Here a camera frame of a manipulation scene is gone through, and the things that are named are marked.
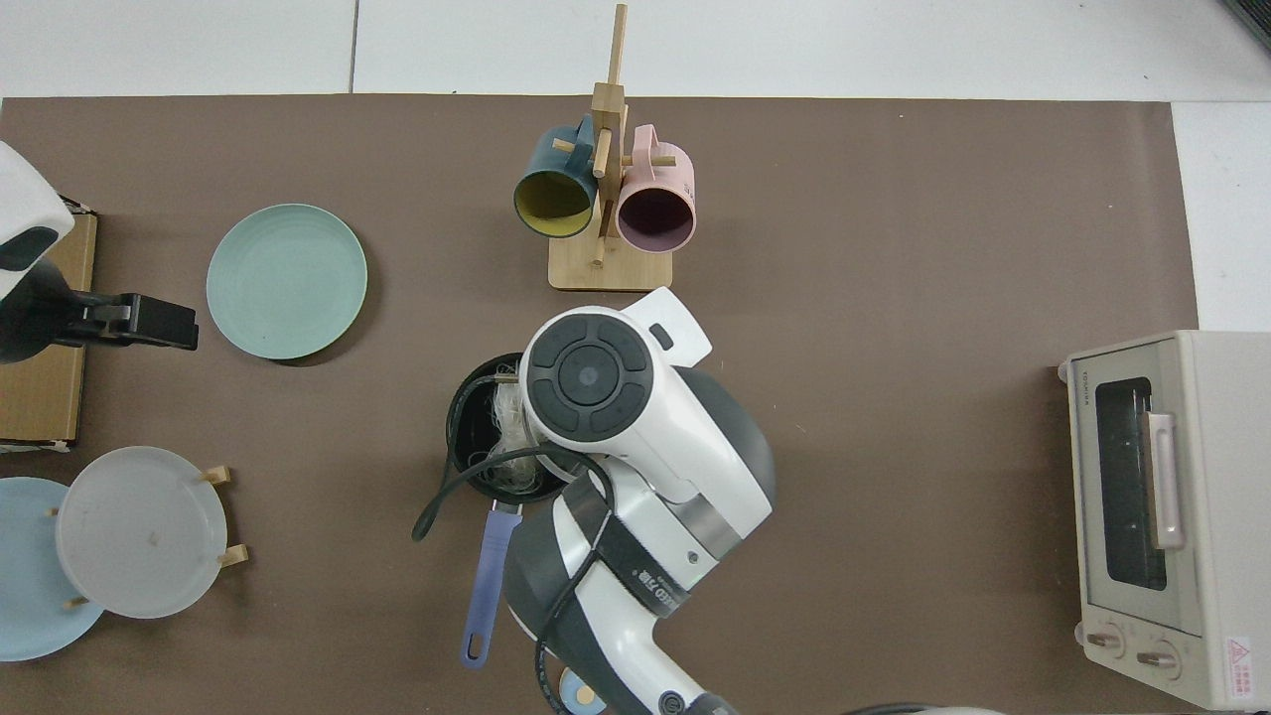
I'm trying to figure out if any white vermicelli bundle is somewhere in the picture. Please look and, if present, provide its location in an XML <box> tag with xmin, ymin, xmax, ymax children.
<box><xmin>484</xmin><ymin>382</ymin><xmax>557</xmax><ymax>495</ymax></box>

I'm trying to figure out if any green plate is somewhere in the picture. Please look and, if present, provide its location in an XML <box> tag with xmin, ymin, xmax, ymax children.
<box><xmin>207</xmin><ymin>204</ymin><xmax>368</xmax><ymax>360</ymax></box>

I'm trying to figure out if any wooden plate rack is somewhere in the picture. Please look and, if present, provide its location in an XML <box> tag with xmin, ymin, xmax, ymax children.
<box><xmin>48</xmin><ymin>465</ymin><xmax>249</xmax><ymax>609</ymax></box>

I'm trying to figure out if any grey plate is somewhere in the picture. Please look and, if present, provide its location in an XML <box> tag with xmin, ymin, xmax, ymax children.
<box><xmin>55</xmin><ymin>446</ymin><xmax>229</xmax><ymax>620</ymax></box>

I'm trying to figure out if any light blue plate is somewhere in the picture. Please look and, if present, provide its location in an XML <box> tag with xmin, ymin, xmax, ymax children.
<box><xmin>0</xmin><ymin>477</ymin><xmax>105</xmax><ymax>662</ymax></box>

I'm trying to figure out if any dark teal cup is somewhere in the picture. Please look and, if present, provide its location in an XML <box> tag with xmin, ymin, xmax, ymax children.
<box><xmin>513</xmin><ymin>114</ymin><xmax>600</xmax><ymax>239</ymax></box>

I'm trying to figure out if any wooden cup stand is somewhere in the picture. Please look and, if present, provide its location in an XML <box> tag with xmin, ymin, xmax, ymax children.
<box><xmin>548</xmin><ymin>3</ymin><xmax>676</xmax><ymax>293</ymax></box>

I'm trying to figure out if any pink cup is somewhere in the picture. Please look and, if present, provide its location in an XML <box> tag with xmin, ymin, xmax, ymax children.
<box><xmin>616</xmin><ymin>124</ymin><xmax>697</xmax><ymax>254</ymax></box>

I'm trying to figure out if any brown table cloth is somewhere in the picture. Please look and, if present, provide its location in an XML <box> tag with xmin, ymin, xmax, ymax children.
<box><xmin>0</xmin><ymin>94</ymin><xmax>1199</xmax><ymax>715</ymax></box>

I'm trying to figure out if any pale toaster oven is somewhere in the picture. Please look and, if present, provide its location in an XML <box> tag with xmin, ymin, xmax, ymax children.
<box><xmin>1058</xmin><ymin>330</ymin><xmax>1271</xmax><ymax>711</ymax></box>

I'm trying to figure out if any black ribbed object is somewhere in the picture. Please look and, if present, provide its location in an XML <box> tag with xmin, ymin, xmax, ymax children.
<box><xmin>1219</xmin><ymin>0</ymin><xmax>1271</xmax><ymax>53</ymax></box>

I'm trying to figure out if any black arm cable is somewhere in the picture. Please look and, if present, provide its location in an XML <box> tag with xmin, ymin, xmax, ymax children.
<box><xmin>412</xmin><ymin>447</ymin><xmax>617</xmax><ymax>715</ymax></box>

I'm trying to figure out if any black pot with blue handle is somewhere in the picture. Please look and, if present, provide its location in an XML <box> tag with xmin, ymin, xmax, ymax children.
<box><xmin>445</xmin><ymin>353</ymin><xmax>592</xmax><ymax>668</ymax></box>

